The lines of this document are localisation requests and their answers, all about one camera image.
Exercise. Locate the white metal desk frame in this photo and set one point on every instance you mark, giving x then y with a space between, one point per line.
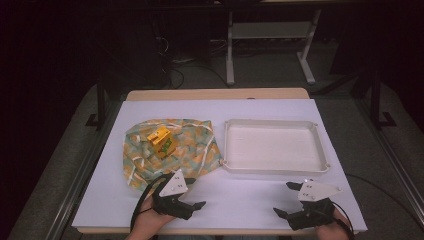
266 30

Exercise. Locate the white table sheet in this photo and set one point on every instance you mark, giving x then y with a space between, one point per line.
233 200

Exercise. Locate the white plastic tray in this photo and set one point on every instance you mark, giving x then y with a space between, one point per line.
273 146

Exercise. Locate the person's right hand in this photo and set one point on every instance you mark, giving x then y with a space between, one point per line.
331 230

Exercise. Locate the aluminium rail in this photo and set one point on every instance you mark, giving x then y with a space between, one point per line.
83 173
396 163

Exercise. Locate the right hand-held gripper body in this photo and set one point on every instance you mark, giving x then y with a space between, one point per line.
315 200

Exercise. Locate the yellow box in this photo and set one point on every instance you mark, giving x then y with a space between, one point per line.
162 140

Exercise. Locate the person's left hand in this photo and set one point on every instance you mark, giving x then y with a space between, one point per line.
150 221

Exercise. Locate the black metal stand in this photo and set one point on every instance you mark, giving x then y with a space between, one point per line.
376 100
101 106

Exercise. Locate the patterned orange green cloth bag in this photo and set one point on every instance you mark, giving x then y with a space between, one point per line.
190 156

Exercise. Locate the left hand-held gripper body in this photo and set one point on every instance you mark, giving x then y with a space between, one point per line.
171 190

